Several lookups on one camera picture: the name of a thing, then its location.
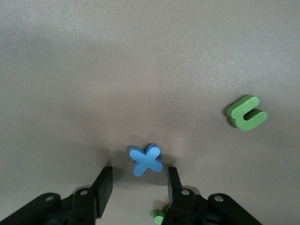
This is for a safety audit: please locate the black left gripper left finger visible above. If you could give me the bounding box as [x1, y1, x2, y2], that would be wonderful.
[0, 166, 114, 225]

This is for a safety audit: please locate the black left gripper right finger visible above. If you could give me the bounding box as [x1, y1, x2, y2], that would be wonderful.
[161, 166, 263, 225]

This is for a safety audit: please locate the blue lowercase letter x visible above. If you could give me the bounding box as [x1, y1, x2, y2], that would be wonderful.
[129, 143, 163, 177]

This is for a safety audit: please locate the green lowercase letter u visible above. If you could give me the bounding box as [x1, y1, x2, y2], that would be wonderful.
[226, 94, 268, 132]

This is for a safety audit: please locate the green lowercase letter b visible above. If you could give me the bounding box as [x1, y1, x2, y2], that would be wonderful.
[152, 203, 172, 225]

